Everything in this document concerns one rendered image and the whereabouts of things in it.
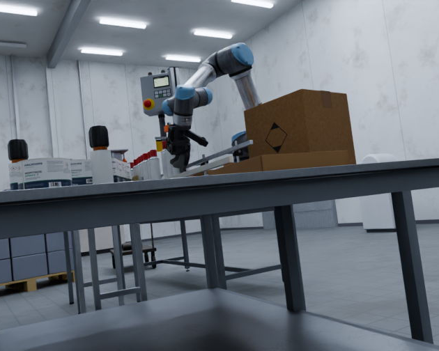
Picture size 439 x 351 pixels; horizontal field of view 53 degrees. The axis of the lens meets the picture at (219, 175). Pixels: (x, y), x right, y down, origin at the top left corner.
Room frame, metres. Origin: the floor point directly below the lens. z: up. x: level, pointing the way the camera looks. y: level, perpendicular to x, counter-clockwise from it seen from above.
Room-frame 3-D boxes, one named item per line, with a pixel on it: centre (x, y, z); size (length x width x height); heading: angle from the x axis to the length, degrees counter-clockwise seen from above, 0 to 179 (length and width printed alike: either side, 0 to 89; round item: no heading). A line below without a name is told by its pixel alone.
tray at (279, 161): (1.19, -0.15, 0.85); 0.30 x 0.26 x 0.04; 26
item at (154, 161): (2.15, 0.31, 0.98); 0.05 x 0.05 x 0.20
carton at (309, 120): (1.60, -0.30, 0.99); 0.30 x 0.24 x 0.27; 37
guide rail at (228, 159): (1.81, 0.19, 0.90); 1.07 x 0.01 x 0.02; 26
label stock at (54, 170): (1.73, 0.69, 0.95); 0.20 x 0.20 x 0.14
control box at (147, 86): (2.22, 0.26, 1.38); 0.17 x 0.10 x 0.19; 81
